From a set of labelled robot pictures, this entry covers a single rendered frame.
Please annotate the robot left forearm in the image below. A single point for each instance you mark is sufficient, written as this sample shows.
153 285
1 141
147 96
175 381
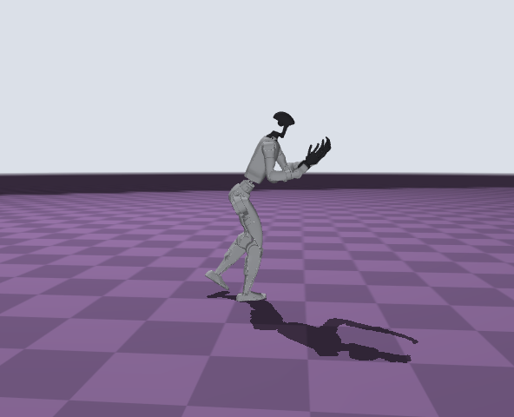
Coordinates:
295 164

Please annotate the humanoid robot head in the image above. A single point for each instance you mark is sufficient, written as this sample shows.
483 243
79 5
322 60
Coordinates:
285 119

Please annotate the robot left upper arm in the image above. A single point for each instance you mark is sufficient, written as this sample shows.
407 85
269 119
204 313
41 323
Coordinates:
281 160

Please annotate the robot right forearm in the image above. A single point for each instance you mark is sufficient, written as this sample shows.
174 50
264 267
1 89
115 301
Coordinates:
289 174

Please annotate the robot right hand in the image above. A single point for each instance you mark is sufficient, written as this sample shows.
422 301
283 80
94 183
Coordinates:
312 157

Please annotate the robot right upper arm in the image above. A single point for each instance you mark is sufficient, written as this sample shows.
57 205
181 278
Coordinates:
268 150

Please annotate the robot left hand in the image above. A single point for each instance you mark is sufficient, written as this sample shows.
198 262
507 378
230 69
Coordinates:
327 146

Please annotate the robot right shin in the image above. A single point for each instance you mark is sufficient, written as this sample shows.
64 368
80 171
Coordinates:
251 267

